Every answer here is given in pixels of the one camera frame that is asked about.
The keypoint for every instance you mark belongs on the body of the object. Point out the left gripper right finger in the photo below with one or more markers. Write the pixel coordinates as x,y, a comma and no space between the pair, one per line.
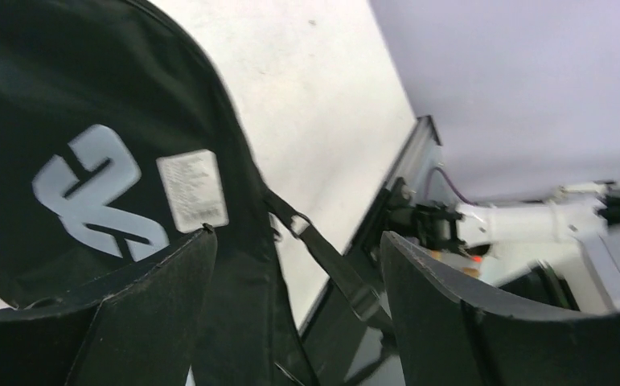
453,329

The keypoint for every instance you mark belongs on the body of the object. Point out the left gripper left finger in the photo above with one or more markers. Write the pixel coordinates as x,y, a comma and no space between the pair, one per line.
134,326

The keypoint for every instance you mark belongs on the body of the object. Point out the black racket bag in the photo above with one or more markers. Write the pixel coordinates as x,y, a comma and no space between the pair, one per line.
117,140

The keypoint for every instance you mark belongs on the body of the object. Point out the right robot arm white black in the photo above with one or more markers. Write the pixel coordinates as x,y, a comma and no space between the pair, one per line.
563,250

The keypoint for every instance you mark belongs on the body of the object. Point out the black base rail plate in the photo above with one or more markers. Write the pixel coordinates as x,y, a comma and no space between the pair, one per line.
347,334

